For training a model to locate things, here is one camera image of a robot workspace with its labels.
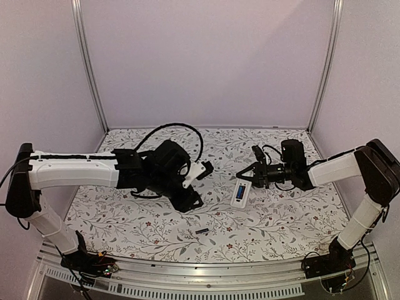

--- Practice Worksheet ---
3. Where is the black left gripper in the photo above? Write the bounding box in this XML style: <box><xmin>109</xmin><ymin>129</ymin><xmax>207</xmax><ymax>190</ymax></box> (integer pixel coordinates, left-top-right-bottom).
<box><xmin>148</xmin><ymin>172</ymin><xmax>204</xmax><ymax>214</ymax></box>

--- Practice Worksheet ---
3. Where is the blue battery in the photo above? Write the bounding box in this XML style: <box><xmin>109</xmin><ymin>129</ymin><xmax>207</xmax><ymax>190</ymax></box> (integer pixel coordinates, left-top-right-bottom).
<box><xmin>236</xmin><ymin>185</ymin><xmax>246</xmax><ymax>201</ymax></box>

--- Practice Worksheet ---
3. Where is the white remote control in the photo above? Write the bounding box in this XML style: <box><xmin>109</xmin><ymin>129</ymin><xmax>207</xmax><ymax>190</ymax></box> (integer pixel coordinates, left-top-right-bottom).
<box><xmin>231</xmin><ymin>179</ymin><xmax>252</xmax><ymax>209</ymax></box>

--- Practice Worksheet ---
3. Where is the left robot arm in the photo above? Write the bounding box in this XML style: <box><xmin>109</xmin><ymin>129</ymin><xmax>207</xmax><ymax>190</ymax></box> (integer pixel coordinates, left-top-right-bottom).
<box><xmin>4</xmin><ymin>140</ymin><xmax>213</xmax><ymax>271</ymax></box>

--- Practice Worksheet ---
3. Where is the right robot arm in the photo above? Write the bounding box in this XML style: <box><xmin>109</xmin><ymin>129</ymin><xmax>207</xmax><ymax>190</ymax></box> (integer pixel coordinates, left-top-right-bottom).
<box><xmin>231</xmin><ymin>138</ymin><xmax>399</xmax><ymax>273</ymax></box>

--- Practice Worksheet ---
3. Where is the floral patterned table mat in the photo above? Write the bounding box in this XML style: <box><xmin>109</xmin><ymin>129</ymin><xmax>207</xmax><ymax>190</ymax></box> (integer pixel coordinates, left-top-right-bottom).
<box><xmin>65</xmin><ymin>127</ymin><xmax>348</xmax><ymax>263</ymax></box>

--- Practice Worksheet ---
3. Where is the black battery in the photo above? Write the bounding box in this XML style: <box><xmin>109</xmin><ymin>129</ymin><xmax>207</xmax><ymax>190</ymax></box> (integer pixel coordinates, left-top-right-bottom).
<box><xmin>195</xmin><ymin>228</ymin><xmax>209</xmax><ymax>234</ymax></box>

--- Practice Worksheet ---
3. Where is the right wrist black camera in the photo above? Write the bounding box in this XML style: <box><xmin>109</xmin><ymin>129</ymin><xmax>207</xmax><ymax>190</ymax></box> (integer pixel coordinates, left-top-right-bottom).
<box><xmin>252</xmin><ymin>145</ymin><xmax>267</xmax><ymax>165</ymax></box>

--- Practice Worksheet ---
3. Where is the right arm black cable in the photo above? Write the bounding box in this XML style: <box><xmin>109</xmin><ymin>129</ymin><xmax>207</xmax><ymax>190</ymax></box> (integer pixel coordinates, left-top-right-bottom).
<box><xmin>261</xmin><ymin>144</ymin><xmax>298</xmax><ymax>191</ymax></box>

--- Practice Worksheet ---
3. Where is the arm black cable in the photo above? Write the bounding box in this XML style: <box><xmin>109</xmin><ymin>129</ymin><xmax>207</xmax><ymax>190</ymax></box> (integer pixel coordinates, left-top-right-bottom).
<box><xmin>134</xmin><ymin>123</ymin><xmax>204</xmax><ymax>163</ymax></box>
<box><xmin>261</xmin><ymin>144</ymin><xmax>298</xmax><ymax>191</ymax></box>

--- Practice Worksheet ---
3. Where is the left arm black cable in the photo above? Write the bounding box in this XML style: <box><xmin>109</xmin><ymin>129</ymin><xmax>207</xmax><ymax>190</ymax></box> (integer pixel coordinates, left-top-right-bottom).
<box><xmin>134</xmin><ymin>123</ymin><xmax>204</xmax><ymax>163</ymax></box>

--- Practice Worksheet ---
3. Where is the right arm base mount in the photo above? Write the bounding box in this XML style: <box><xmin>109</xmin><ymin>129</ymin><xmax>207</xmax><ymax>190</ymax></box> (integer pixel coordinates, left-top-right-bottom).
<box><xmin>301</xmin><ymin>251</ymin><xmax>356</xmax><ymax>294</ymax></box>

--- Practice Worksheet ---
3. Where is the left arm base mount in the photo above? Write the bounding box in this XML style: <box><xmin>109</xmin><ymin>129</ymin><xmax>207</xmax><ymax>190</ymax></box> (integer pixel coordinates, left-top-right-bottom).
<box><xmin>61</xmin><ymin>231</ymin><xmax>119</xmax><ymax>278</ymax></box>

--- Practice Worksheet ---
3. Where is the front aluminium rail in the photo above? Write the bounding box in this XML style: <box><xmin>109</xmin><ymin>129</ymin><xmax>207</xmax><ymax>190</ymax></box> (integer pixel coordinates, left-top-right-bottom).
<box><xmin>27</xmin><ymin>242</ymin><xmax>391</xmax><ymax>299</ymax></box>

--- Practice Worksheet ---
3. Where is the right aluminium frame post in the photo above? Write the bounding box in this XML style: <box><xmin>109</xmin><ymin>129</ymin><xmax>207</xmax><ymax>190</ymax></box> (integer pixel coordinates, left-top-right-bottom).
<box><xmin>307</xmin><ymin>0</ymin><xmax>344</xmax><ymax>134</ymax></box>

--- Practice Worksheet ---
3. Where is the aluminium frame post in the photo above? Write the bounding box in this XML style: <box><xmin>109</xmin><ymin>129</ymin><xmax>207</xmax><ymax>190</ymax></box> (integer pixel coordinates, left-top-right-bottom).
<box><xmin>71</xmin><ymin>0</ymin><xmax>109</xmax><ymax>133</ymax></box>
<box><xmin>307</xmin><ymin>0</ymin><xmax>344</xmax><ymax>134</ymax></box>

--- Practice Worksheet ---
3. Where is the left aluminium frame post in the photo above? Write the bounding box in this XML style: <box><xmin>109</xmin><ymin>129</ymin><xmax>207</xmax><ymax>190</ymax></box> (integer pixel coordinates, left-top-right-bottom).
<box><xmin>71</xmin><ymin>0</ymin><xmax>109</xmax><ymax>133</ymax></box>

